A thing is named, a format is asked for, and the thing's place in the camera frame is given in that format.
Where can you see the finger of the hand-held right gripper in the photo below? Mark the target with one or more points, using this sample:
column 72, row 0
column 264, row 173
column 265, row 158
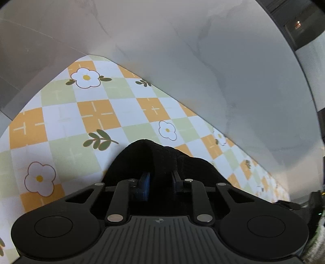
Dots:
column 285, row 204

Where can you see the black ribbed pants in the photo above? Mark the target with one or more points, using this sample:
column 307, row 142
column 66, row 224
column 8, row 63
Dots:
column 152, row 157

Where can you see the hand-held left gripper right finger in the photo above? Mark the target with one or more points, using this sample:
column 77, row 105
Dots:
column 177, row 185

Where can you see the checked floral tablecloth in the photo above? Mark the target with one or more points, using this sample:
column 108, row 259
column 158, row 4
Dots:
column 76, row 132

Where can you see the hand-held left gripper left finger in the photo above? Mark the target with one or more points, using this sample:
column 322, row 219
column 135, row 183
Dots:
column 144, row 186

